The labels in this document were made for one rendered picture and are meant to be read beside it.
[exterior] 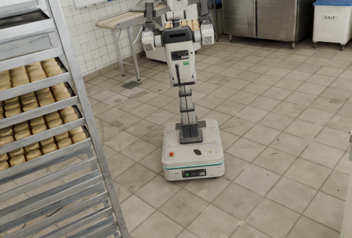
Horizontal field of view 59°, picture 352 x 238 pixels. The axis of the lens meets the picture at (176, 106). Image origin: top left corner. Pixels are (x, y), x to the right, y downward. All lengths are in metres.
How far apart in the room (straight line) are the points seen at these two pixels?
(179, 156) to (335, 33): 3.58
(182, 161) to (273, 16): 3.48
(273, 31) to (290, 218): 3.67
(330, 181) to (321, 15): 3.20
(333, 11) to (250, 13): 1.28
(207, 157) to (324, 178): 0.96
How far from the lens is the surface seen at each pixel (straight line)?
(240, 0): 5.76
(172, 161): 2.64
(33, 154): 1.27
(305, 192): 2.72
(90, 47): 5.35
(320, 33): 5.55
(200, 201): 2.62
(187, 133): 2.76
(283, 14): 5.42
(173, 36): 2.39
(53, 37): 1.52
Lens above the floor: 1.86
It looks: 28 degrees down
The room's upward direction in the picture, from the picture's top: 9 degrees counter-clockwise
